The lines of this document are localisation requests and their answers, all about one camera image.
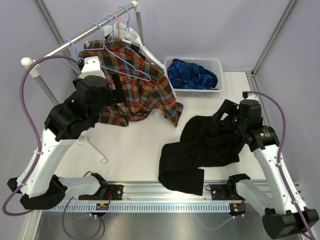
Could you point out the white slotted cable duct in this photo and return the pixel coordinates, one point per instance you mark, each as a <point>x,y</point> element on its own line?
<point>120,207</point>

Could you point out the blue hanger of black shirt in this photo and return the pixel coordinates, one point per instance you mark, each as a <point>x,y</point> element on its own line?
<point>72,52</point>

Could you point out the red brown plaid shirt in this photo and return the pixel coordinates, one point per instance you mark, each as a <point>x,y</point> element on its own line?
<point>141,96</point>

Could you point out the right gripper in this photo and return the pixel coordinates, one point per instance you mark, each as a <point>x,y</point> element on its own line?
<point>229,107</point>

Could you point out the blue plaid shirt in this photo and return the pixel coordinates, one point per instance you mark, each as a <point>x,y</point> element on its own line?
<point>191,76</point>

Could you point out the white plastic basket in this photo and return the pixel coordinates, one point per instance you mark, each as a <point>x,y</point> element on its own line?
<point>212,64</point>

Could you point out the white shirt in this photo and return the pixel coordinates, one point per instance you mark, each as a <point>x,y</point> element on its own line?
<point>155,62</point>

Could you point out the blue hanger of white shirt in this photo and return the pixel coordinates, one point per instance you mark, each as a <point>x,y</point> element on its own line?
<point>128,21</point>

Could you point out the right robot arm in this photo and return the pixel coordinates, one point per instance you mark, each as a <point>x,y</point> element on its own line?
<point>284,213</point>

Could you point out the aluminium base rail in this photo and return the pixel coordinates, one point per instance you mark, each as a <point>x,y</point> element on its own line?
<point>155,192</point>

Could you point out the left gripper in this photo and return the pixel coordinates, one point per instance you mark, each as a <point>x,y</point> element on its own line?
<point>116,95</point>

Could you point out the blue hanger of red shirt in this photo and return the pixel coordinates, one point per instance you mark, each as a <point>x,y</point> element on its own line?
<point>110,22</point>

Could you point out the grey black checked shirt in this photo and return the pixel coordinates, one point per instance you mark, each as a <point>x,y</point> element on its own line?
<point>141,50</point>

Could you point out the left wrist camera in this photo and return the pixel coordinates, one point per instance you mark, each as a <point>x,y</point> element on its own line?
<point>92,67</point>

